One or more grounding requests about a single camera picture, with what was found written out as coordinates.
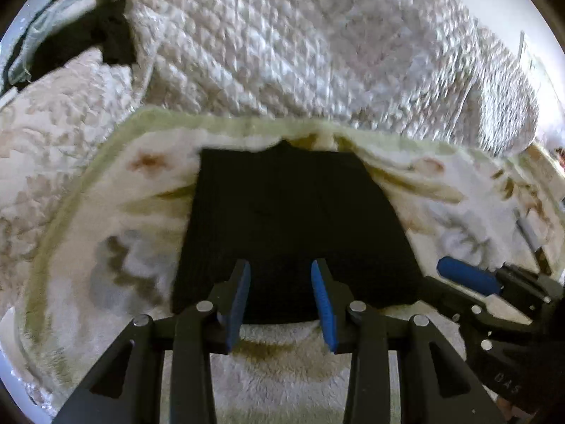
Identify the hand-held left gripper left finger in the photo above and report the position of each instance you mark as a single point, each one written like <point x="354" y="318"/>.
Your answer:
<point x="238" y="300"/>

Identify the pale green cloth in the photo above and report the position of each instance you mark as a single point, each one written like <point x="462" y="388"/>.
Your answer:
<point x="53" y="11"/>

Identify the black pants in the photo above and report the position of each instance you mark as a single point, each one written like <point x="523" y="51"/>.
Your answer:
<point x="287" y="207"/>

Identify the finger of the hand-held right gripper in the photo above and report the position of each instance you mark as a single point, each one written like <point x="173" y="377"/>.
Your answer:
<point x="468" y="274"/>
<point x="454" y="298"/>

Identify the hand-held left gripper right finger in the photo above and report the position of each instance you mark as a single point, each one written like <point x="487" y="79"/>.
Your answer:
<point x="324" y="300"/>

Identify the black cloth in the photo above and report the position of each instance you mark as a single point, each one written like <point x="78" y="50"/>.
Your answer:
<point x="70" y="44"/>

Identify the white quilted bedspread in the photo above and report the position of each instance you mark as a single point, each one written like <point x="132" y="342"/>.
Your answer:
<point x="287" y="44"/>

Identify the pale green fleece blanket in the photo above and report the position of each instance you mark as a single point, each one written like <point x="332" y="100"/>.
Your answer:
<point x="110" y="212"/>

